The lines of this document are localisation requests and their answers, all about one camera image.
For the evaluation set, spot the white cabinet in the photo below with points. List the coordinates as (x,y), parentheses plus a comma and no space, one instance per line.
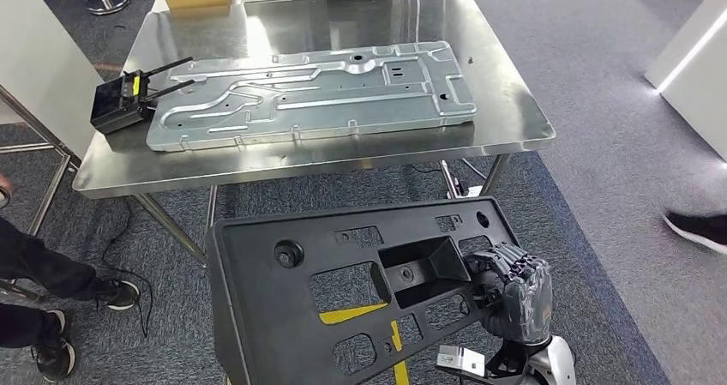
(40,58)

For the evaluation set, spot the stainless steel workbench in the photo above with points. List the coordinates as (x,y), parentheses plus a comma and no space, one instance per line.
(341,24)

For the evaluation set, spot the metal frame legs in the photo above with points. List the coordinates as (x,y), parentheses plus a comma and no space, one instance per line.
(51,186)

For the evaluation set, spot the white power strip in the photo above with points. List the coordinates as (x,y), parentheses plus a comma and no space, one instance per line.
(471,190)

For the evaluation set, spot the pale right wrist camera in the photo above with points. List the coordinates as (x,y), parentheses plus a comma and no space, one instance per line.
(460,361)

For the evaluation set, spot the white lit display counter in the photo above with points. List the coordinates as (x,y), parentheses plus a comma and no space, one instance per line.
(698,75)

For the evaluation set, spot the stamped silver metal panel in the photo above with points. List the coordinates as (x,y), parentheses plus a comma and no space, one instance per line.
(318,110)

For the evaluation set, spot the black plastic plate bracket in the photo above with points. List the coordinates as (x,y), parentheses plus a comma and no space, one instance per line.
(255,314)

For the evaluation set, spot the person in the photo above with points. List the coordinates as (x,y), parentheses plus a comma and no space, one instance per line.
(40,269)
(698,229)

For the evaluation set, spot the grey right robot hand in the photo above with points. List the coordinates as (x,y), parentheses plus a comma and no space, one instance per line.
(528,308)

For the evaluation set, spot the black radio box two antennas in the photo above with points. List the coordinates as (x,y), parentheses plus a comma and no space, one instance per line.
(116,104)

